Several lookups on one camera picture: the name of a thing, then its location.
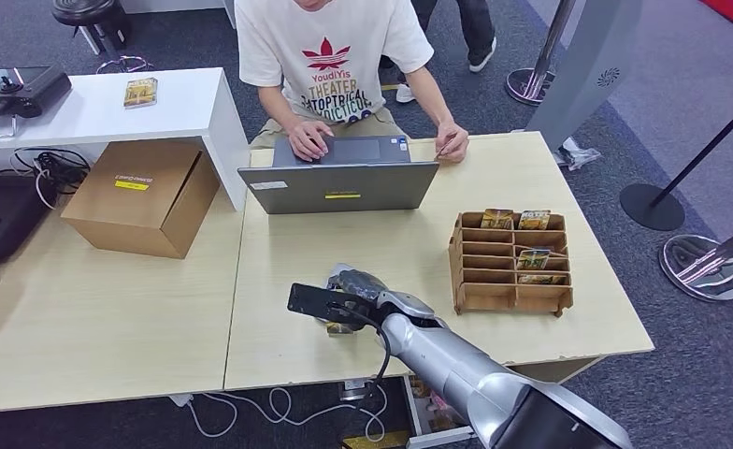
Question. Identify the grey floor socket box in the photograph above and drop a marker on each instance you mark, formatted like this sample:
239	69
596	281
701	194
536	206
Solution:
354	390

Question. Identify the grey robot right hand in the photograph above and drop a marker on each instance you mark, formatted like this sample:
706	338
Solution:
360	284

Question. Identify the person's right forearm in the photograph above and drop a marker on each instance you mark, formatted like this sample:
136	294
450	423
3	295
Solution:
277	106

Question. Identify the pink plastic bag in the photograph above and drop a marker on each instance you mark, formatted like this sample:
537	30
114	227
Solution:
439	404

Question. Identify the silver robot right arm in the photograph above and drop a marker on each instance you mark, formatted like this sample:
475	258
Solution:
453	365

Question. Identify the black equipment case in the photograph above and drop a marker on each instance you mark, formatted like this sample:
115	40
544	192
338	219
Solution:
1	211

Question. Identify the brown cardboard box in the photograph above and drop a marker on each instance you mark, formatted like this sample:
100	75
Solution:
132	204

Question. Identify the black controller with screen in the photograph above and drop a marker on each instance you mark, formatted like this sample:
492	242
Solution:
32	90

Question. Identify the gold room key card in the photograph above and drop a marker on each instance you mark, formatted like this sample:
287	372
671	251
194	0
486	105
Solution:
540	279
534	220
140	92
496	219
532	259

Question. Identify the grey laptop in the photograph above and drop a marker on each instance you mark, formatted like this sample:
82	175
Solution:
342	186

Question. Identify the white power plug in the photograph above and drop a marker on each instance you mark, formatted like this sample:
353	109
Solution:
181	400

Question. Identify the person's right hand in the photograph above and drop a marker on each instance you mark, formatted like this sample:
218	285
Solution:
309	141

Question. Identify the grey standing panel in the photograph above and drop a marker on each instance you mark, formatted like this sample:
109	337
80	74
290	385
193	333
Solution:
583	74

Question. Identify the person's left hand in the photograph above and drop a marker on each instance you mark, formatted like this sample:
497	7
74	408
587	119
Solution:
456	142

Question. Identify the chrome stanchion with mirrored base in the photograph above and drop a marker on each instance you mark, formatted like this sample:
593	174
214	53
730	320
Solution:
701	266

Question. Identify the person's left forearm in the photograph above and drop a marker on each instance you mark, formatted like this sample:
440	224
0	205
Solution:
434	96

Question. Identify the chrome stanchion post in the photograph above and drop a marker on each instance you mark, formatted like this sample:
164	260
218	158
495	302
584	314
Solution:
527	84

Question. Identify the wooden card rack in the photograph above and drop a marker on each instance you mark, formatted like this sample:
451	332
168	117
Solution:
484	248

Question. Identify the white drawer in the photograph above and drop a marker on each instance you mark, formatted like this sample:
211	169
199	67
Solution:
434	439

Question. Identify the black round stool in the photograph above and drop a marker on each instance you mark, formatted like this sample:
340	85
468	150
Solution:
84	9

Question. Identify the yellow floor tape strip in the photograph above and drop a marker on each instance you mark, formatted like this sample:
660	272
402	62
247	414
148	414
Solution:
373	441

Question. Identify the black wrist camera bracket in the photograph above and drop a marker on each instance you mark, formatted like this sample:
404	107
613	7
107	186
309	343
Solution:
323	304

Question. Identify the white desk shelf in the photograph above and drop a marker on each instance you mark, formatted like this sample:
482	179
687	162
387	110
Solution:
181	105

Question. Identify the crumpled clear plastic wrap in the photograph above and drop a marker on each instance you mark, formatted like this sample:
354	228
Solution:
574	155

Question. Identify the person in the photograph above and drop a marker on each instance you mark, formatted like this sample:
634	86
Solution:
329	31

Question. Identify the black stanchion post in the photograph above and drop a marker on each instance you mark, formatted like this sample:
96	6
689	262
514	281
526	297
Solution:
651	207

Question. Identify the grey card reader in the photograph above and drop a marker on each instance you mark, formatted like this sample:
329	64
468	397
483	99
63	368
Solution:
334	272

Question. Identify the standing person's legs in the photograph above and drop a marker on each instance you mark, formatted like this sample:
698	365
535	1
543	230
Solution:
465	18

